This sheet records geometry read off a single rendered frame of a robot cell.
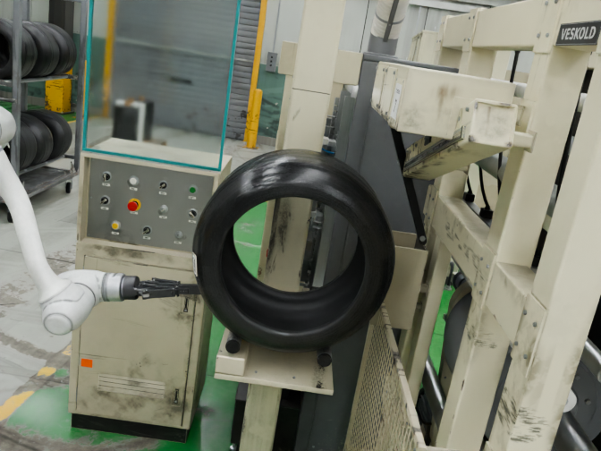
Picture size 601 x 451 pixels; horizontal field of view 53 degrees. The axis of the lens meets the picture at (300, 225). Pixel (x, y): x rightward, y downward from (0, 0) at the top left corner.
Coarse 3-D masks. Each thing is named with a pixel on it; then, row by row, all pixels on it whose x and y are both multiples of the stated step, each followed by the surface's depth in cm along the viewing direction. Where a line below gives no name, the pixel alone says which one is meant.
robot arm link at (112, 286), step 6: (108, 276) 184; (114, 276) 184; (120, 276) 184; (108, 282) 182; (114, 282) 182; (120, 282) 183; (102, 288) 182; (108, 288) 182; (114, 288) 182; (120, 288) 183; (102, 294) 182; (108, 294) 182; (114, 294) 182; (120, 294) 183; (108, 300) 184; (114, 300) 184; (120, 300) 184
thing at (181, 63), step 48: (96, 0) 221; (144, 0) 220; (192, 0) 220; (240, 0) 219; (96, 48) 225; (144, 48) 225; (192, 48) 225; (96, 96) 230; (144, 96) 230; (192, 96) 230; (96, 144) 236; (144, 144) 235; (192, 144) 235
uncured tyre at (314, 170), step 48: (240, 192) 165; (288, 192) 164; (336, 192) 164; (384, 240) 169; (240, 288) 202; (336, 288) 202; (384, 288) 174; (240, 336) 180; (288, 336) 176; (336, 336) 176
